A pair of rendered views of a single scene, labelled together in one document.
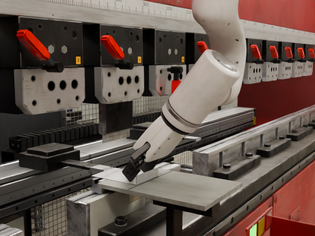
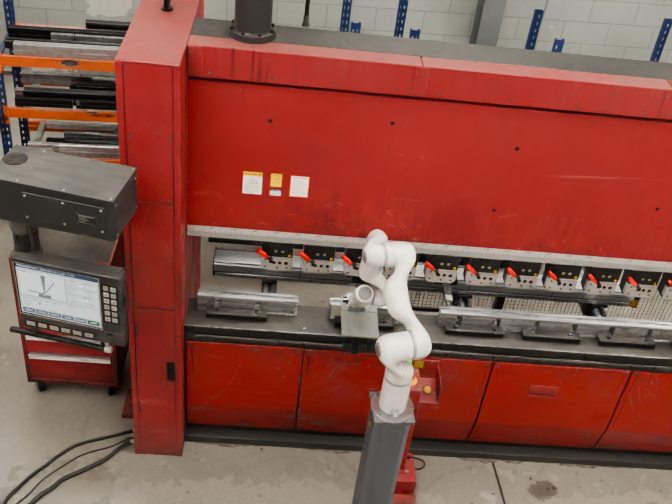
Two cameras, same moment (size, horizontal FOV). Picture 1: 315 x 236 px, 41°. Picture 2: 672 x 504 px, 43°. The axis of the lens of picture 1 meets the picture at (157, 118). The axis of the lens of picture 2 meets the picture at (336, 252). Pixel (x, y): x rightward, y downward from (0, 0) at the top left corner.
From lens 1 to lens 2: 3.66 m
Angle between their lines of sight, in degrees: 54
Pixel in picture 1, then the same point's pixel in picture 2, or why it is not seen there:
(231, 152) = (477, 320)
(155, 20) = not seen: hidden behind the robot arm
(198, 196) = (350, 330)
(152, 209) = not seen: hidden behind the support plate
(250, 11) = (519, 245)
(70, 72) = (325, 262)
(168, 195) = (344, 323)
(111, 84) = (349, 269)
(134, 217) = not seen: hidden behind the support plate
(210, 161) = (443, 317)
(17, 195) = (334, 278)
